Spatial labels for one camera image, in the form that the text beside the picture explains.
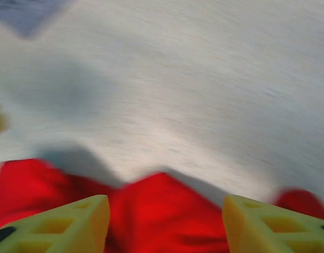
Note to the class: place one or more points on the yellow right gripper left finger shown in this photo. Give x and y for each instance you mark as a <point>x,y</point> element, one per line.
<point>53,229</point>

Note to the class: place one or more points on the red t-shirt with bear print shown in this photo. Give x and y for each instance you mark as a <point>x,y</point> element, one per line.
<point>161,210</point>

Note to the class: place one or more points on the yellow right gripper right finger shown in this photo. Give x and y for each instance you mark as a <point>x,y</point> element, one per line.
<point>269,229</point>

